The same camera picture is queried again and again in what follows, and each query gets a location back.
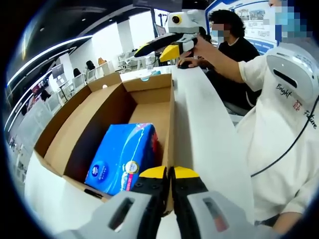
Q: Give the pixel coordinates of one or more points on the black computer mouse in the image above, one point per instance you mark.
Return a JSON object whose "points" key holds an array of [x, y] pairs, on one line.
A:
{"points": [[184, 66]]}

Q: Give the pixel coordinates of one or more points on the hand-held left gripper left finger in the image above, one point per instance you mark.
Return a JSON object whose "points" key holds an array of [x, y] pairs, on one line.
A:
{"points": [[149, 199]]}

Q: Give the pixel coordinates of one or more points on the person's white shirt torso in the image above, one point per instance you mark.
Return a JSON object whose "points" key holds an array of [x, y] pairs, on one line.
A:
{"points": [[274, 139]]}

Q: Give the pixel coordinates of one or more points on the white grey chest device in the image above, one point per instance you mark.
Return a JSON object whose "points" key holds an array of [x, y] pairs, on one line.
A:
{"points": [[294, 59]]}

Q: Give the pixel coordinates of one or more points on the orange brown bag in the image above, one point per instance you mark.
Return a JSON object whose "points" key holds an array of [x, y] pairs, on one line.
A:
{"points": [[102, 61]]}

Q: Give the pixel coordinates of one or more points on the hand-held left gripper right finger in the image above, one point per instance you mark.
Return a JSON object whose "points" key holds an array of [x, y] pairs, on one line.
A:
{"points": [[189, 194]]}

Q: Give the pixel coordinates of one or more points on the person's right hand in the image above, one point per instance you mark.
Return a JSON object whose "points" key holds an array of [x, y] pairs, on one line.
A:
{"points": [[203, 49]]}

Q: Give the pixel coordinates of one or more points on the ceiling light strip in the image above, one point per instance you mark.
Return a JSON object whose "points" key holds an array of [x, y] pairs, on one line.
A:
{"points": [[62, 44]]}

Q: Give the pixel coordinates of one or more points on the brown cardboard shoe box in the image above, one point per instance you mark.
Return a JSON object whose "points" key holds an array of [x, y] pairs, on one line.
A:
{"points": [[82, 117]]}

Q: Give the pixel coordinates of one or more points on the group of white office chairs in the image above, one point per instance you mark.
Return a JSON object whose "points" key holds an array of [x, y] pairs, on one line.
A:
{"points": [[79, 81]]}

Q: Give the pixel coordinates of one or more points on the hanging dark monitor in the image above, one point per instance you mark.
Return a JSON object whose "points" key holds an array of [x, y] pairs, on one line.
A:
{"points": [[159, 3]]}

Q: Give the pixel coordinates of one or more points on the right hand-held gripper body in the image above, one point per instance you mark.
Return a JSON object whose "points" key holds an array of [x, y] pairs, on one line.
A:
{"points": [[189, 23]]}

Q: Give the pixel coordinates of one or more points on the blue soft tissue pack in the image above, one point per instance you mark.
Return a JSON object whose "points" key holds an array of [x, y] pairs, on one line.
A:
{"points": [[119, 149]]}

